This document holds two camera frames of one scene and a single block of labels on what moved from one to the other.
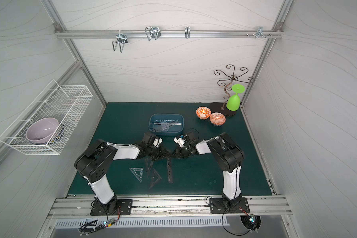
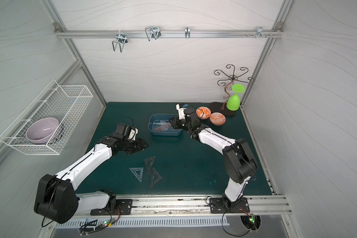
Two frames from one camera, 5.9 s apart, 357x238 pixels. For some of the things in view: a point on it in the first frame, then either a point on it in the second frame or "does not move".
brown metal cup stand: x=231 y=75 does not move
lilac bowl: x=41 y=131 does not move
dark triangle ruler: x=158 y=176 does not move
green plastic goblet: x=233 y=102 does not move
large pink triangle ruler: x=148 y=169 does not move
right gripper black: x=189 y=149 -> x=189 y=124
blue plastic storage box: x=166 y=124 does not move
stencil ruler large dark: x=170 y=169 -> x=162 y=127
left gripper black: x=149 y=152 -> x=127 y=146
